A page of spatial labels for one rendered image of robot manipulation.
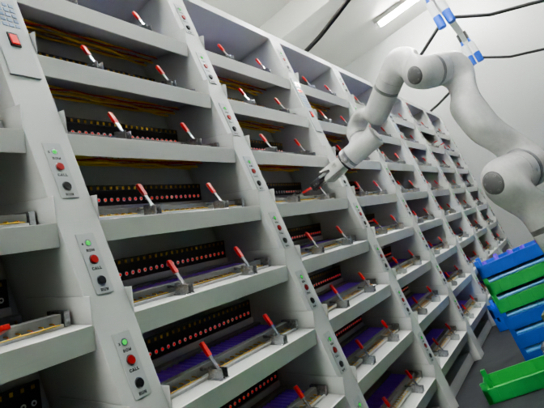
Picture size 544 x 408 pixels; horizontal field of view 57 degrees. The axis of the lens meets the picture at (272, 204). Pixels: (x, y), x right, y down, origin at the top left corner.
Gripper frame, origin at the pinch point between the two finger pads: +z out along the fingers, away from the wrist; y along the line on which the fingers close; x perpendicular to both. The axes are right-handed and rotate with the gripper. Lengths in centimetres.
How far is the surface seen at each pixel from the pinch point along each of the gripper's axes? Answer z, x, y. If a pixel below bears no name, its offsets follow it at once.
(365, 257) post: 6.4, -33.3, 15.8
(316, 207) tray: -0.8, -10.9, -15.5
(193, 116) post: 1, 30, -54
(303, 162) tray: -3.8, 8.5, -7.8
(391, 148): 0, 29, 156
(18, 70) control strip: -8, 25, -121
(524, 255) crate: -39, -68, 51
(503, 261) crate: -31, -66, 50
